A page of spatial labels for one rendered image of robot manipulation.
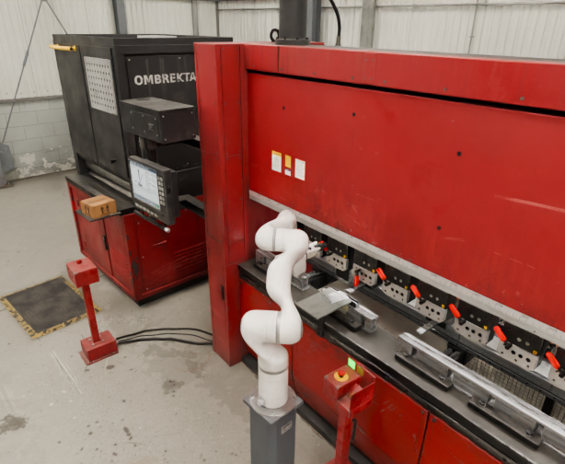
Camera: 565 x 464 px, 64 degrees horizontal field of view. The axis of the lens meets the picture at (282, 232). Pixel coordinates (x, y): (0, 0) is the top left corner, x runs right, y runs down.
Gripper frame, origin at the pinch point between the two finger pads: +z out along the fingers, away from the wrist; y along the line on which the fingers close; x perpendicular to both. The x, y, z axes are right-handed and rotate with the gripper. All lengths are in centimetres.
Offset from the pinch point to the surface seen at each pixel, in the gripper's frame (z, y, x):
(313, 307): -15.1, 17.2, 25.3
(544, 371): 34, -41, 108
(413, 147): 4, -80, 0
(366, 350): -7, 8, 59
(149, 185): -51, 49, -96
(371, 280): 3.4, -13.2, 31.0
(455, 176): 4, -86, 21
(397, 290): 3.3, -24.6, 43.2
